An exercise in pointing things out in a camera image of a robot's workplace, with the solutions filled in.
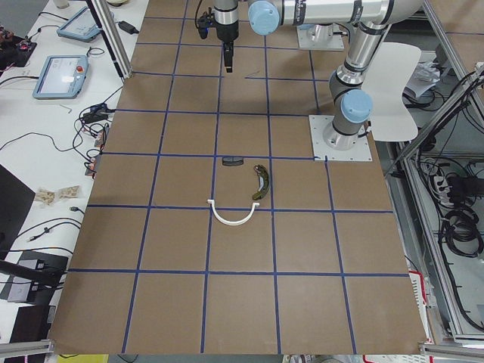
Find black power adapter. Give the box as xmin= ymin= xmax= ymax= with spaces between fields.
xmin=118 ymin=20 xmax=139 ymax=35

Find near blue teach pendant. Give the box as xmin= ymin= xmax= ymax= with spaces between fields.
xmin=33 ymin=54 xmax=88 ymax=100

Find far blue teach pendant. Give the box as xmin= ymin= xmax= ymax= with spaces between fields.
xmin=57 ymin=6 xmax=100 ymax=42

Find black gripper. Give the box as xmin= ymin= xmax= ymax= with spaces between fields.
xmin=214 ymin=8 xmax=239 ymax=73

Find dark brake pad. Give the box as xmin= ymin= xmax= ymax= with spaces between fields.
xmin=222 ymin=156 xmax=244 ymax=167

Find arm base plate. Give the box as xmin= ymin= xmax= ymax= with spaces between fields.
xmin=309 ymin=115 xmax=372 ymax=162
xmin=297 ymin=23 xmax=346 ymax=51

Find aluminium frame post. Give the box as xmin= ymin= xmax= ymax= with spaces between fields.
xmin=86 ymin=0 xmax=132 ymax=79

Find blue teach pendant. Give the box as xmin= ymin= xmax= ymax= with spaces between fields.
xmin=33 ymin=54 xmax=88 ymax=100
xmin=57 ymin=6 xmax=100 ymax=42

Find bags of small parts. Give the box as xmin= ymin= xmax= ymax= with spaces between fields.
xmin=34 ymin=185 xmax=82 ymax=206

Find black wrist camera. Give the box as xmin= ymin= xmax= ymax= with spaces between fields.
xmin=196 ymin=11 xmax=213 ymax=39

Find olive brake shoe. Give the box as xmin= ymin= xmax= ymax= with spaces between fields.
xmin=252 ymin=164 xmax=271 ymax=201

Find white curved plastic part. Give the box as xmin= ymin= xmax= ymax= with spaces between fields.
xmin=206 ymin=199 xmax=260 ymax=227

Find white chair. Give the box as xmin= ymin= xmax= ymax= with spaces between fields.
xmin=361 ymin=42 xmax=421 ymax=142

